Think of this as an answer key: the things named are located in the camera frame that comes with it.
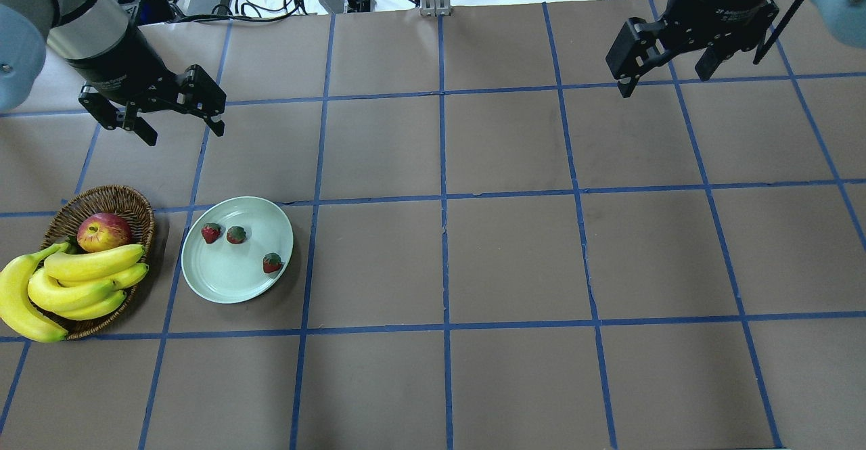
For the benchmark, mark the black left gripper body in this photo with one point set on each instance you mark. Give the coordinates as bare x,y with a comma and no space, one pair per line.
120,59

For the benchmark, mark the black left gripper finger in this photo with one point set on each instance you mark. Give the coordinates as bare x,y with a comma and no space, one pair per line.
111,118
203,97

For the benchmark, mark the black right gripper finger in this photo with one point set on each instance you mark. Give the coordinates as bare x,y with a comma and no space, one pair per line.
713,56
634,52

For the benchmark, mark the strawberry moved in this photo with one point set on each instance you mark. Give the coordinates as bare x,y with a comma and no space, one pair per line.
272,262
211,232
236,235

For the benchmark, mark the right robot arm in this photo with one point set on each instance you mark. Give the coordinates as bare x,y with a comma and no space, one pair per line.
844,19

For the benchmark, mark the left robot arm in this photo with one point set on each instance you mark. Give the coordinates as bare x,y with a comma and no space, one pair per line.
30,27

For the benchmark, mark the wicker basket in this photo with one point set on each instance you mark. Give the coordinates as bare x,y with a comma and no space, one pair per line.
131,206

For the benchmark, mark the red apple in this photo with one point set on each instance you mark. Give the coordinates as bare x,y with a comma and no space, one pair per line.
103,231

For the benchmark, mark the yellow banana bunch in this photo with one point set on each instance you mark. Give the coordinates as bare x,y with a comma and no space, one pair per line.
40,289

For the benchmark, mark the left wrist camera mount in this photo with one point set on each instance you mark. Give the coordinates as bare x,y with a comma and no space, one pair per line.
145,12

